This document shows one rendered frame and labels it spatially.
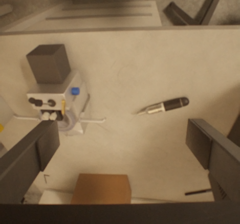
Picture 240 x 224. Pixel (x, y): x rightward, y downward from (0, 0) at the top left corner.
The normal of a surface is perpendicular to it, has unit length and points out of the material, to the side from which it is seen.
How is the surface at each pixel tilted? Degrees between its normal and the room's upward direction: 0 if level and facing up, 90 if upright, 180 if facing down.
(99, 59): 0
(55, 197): 90
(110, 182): 90
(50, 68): 0
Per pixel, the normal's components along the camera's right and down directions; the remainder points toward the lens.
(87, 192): -0.17, -0.77
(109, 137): -0.11, 0.63
